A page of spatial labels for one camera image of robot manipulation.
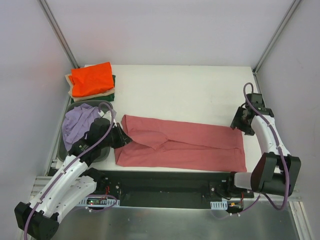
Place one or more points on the left white cable duct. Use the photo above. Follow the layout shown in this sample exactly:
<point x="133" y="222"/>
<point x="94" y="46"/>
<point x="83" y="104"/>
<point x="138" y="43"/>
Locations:
<point x="98" y="202"/>

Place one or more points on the grey plastic bin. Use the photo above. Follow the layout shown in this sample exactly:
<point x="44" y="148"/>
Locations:
<point x="102" y="106"/>

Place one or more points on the orange folded t shirt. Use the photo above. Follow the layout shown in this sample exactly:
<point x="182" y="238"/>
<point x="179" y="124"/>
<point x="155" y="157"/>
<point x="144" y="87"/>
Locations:
<point x="91" y="80"/>

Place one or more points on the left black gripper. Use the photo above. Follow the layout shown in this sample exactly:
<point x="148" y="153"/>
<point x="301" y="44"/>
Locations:
<point x="119" y="136"/>

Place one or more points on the aluminium rail front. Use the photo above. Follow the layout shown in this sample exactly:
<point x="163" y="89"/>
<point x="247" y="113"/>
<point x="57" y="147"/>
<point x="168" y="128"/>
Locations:
<point x="39" y="183"/>

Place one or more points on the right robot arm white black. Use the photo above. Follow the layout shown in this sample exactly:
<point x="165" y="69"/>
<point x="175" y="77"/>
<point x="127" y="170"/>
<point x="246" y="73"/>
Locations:
<point x="277" y="170"/>

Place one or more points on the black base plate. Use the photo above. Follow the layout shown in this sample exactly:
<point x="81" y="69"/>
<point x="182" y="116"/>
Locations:
<point x="182" y="190"/>

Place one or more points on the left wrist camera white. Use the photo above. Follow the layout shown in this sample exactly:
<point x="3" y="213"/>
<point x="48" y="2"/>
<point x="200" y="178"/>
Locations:
<point x="109" y="115"/>

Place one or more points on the left aluminium frame post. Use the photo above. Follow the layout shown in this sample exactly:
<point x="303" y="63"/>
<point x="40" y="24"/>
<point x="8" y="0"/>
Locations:
<point x="58" y="32"/>

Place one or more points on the lilac crumpled t shirt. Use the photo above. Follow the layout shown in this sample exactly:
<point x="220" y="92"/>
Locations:
<point x="77" y="122"/>

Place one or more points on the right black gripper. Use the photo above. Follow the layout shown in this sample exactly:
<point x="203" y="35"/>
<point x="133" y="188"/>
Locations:
<point x="242" y="121"/>

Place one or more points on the dark green folded t shirt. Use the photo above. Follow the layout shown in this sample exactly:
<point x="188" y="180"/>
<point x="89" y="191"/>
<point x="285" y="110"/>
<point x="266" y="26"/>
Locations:
<point x="110" y="94"/>

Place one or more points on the right white cable duct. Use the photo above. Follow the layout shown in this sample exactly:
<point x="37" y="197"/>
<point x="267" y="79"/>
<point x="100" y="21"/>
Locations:
<point x="219" y="205"/>

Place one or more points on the white cable duct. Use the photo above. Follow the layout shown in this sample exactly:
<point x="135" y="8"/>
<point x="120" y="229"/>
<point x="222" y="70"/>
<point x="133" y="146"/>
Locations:
<point x="219" y="205"/>
<point x="98" y="202"/>

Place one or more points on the right aluminium frame post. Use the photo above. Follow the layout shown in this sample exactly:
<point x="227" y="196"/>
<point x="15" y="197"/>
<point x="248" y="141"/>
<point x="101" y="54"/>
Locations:
<point x="276" y="35"/>

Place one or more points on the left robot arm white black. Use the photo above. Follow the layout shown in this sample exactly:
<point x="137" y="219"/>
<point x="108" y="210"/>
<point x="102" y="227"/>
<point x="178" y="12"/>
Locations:
<point x="76" y="179"/>

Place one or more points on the pink t shirt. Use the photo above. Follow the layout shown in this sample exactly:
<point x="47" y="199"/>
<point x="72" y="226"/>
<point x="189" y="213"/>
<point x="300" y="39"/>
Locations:
<point x="181" y="145"/>

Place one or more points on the aluminium frame post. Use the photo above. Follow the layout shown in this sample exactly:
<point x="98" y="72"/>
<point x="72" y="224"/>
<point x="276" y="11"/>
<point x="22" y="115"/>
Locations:
<point x="58" y="32"/>
<point x="276" y="35"/>

